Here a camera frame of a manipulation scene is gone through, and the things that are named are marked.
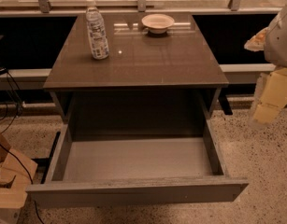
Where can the clear plastic water bottle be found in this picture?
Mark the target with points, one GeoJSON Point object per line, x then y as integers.
{"type": "Point", "coordinates": [96, 31]}

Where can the grey cabinet with glossy top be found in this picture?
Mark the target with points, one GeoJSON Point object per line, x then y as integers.
{"type": "Point", "coordinates": [179, 59]}

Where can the grey top drawer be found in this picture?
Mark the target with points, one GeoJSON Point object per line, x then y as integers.
{"type": "Point", "coordinates": [136, 188]}

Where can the grey horizontal rail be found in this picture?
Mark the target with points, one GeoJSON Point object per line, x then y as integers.
{"type": "Point", "coordinates": [34, 79]}

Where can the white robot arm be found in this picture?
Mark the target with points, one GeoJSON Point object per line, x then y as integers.
{"type": "Point", "coordinates": [272, 40]}

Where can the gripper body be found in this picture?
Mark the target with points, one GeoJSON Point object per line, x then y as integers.
{"type": "Point", "coordinates": [279, 42]}

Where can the white ceramic bowl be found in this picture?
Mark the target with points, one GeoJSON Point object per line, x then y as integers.
{"type": "Point", "coordinates": [157, 23]}

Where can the brown cardboard box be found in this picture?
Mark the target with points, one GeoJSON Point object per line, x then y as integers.
{"type": "Point", "coordinates": [16, 173]}

